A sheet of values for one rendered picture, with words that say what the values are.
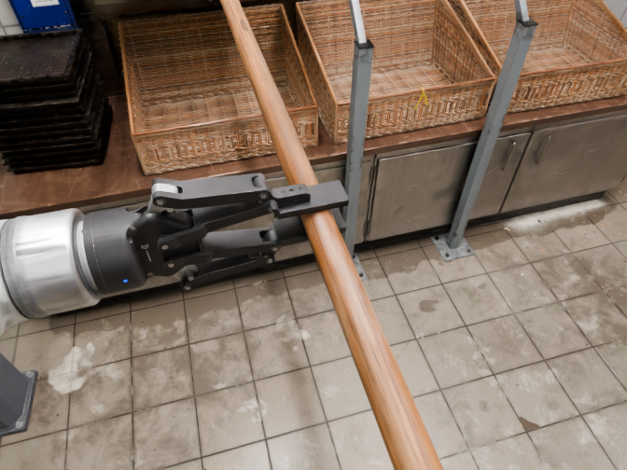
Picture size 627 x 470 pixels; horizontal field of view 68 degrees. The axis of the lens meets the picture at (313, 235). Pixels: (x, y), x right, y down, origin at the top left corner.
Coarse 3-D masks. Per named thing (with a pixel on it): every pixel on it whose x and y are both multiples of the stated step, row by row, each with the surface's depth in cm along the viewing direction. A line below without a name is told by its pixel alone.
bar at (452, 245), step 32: (352, 0) 121; (512, 64) 137; (352, 96) 133; (352, 128) 138; (352, 160) 147; (480, 160) 163; (352, 192) 157; (352, 224) 169; (352, 256) 183; (448, 256) 195
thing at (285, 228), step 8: (336, 208) 49; (296, 216) 48; (336, 216) 48; (280, 224) 47; (288, 224) 47; (296, 224) 47; (344, 224) 47; (280, 232) 46; (288, 232) 46; (296, 232) 46; (304, 232) 46; (280, 240) 46; (288, 240) 46; (296, 240) 46; (304, 240) 47
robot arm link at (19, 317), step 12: (0, 228) 38; (0, 240) 38; (0, 252) 37; (0, 264) 37; (0, 276) 37; (0, 288) 37; (0, 300) 37; (12, 300) 38; (0, 312) 37; (12, 312) 38; (0, 324) 38; (12, 324) 40; (0, 336) 40
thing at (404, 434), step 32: (224, 0) 78; (256, 64) 63; (256, 96) 60; (288, 128) 53; (288, 160) 50; (320, 224) 43; (320, 256) 42; (352, 288) 38; (352, 320) 37; (352, 352) 36; (384, 352) 35; (384, 384) 33; (384, 416) 32; (416, 416) 32; (416, 448) 30
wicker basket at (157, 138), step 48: (144, 48) 158; (192, 48) 162; (288, 48) 162; (144, 96) 167; (192, 96) 170; (240, 96) 172; (288, 96) 171; (144, 144) 148; (192, 144) 139; (240, 144) 144
